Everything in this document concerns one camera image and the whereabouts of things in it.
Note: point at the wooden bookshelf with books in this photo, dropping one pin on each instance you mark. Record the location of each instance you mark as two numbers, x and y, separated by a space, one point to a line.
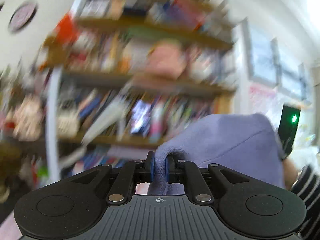
137 72

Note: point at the white bed frame post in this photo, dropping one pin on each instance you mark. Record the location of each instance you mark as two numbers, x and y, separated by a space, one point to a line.
52 148

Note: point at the lavender purple sweater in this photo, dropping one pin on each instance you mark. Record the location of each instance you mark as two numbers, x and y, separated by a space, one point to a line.
245 143

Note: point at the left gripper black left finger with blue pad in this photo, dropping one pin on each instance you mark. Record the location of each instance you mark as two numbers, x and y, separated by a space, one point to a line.
126 178

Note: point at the round wall clock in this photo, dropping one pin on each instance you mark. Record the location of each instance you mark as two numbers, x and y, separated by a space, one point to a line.
22 16

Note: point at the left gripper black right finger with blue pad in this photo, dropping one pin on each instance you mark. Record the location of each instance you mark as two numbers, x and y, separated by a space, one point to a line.
190 176

